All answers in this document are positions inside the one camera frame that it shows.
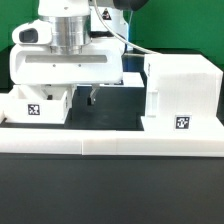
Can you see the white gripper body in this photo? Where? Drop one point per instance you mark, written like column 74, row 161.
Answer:
column 34, row 62

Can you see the white U-shaped border fence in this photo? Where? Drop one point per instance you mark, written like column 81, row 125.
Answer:
column 201, row 140

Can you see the white drawer cabinet housing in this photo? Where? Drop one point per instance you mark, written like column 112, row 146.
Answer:
column 182, row 93

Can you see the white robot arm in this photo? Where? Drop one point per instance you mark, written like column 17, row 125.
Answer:
column 60, row 48

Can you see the white front drawer box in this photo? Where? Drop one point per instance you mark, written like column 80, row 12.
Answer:
column 26, row 104

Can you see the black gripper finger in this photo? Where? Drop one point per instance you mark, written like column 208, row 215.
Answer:
column 92, row 96
column 47, row 91

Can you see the white fiducial marker sheet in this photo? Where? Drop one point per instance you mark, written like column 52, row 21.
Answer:
column 133, row 80

